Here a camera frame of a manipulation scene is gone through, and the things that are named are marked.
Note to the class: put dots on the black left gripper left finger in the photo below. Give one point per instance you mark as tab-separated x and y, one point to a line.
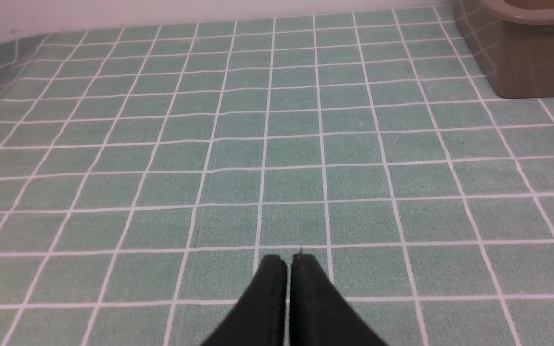
258	318

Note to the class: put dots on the olive green plastic bin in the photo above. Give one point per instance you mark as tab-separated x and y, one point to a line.
513	43

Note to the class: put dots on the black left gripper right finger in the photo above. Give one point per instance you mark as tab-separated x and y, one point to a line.
319	314

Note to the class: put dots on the green checkered tablecloth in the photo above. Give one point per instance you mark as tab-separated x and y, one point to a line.
145	171

